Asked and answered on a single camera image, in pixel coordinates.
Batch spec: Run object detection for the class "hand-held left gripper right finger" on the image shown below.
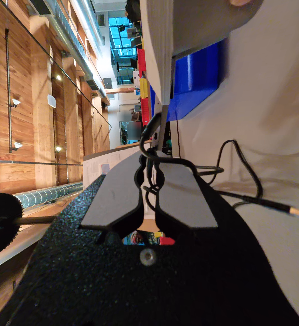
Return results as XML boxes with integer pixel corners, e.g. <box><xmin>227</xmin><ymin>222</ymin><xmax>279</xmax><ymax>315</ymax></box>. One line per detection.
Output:
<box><xmin>153</xmin><ymin>150</ymin><xmax>219</xmax><ymax>236</ymax></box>

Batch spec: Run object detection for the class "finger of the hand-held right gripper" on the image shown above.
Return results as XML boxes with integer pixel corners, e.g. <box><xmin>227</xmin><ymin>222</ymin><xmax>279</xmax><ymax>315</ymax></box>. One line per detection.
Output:
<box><xmin>172</xmin><ymin>0</ymin><xmax>263</xmax><ymax>58</ymax></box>
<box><xmin>140</xmin><ymin>0</ymin><xmax>176</xmax><ymax>105</ymax></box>

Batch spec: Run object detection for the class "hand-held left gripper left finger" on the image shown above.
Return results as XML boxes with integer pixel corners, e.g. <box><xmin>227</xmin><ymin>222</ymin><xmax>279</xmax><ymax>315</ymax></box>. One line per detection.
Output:
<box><xmin>79</xmin><ymin>150</ymin><xmax>145</xmax><ymax>236</ymax></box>

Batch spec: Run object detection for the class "blue plastic bin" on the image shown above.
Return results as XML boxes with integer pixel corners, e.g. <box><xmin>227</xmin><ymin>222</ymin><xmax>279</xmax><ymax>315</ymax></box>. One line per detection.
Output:
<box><xmin>149</xmin><ymin>38</ymin><xmax>229</xmax><ymax>122</ymax></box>

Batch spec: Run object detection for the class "grey USB hub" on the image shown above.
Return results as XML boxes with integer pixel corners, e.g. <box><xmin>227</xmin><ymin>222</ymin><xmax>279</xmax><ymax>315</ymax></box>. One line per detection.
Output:
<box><xmin>152</xmin><ymin>104</ymin><xmax>169</xmax><ymax>151</ymax></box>

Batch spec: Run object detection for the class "black cable with orange plug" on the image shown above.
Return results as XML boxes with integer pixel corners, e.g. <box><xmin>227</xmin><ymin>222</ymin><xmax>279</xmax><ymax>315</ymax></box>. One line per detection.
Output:
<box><xmin>214</xmin><ymin>191</ymin><xmax>299</xmax><ymax>219</ymax></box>

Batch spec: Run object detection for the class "black pole with disc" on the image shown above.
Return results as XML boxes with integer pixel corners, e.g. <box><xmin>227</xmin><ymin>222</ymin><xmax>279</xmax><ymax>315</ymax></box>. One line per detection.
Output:
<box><xmin>0</xmin><ymin>193</ymin><xmax>57</xmax><ymax>258</ymax></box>

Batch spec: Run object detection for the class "silver ventilation duct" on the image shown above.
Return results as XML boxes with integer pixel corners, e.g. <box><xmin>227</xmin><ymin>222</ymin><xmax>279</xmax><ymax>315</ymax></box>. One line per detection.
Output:
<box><xmin>28</xmin><ymin>0</ymin><xmax>107</xmax><ymax>98</ymax></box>
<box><xmin>13</xmin><ymin>181</ymin><xmax>84</xmax><ymax>210</ymax></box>

